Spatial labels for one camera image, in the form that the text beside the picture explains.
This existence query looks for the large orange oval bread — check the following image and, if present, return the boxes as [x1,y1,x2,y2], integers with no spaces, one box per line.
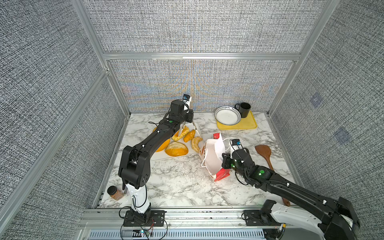
[156,139,171,153]

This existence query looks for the brown spice jar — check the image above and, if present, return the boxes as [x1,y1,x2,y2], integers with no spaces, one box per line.
[107,186,124,201]

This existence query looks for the white and red paper bag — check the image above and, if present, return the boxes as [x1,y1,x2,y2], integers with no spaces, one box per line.
[199,133,234,182]

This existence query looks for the aluminium front rail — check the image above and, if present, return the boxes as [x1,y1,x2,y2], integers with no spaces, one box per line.
[73,206,331,240]

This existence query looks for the crescent croissant bread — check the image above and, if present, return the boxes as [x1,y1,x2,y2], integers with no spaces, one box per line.
[191,137,203,153]

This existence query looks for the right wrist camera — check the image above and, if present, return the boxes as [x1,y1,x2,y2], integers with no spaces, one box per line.
[230,139,243,152]

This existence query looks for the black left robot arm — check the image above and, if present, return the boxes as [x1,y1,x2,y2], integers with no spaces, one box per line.
[118,94,194,215]

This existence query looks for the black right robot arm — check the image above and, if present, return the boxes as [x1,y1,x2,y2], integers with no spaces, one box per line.
[222,149,360,240]

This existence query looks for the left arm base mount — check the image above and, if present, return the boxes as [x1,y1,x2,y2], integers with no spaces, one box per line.
[123,210,166,227]

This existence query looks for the wooden spatula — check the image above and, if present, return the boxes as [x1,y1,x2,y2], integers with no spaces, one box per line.
[255,145,291,206]

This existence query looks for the aluminium cage frame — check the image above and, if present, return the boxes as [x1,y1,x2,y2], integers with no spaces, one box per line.
[0,0,341,223]

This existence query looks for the black mug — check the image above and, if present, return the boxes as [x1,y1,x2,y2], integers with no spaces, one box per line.
[235,102,251,118]

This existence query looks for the ridged yellow pastry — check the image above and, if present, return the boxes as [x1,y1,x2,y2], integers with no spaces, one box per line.
[172,126,190,142]

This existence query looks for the golden round scored bread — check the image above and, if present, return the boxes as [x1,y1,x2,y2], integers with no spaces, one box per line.
[165,142,189,157]

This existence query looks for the black rimmed white bowl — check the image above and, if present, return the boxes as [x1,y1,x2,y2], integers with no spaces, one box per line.
[214,106,242,126]

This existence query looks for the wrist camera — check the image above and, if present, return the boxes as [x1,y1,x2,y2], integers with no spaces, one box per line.
[230,139,243,152]
[182,94,191,112]

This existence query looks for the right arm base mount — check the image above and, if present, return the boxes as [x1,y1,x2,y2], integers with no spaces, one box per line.
[241,210,281,227]

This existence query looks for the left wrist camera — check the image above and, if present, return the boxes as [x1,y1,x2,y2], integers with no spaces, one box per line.
[182,94,191,112]

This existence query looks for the white rectangular tray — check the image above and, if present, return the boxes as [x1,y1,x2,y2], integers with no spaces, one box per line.
[151,122,205,161]

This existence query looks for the yellow cutting board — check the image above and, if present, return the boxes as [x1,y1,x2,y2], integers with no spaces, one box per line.
[217,111,258,130]

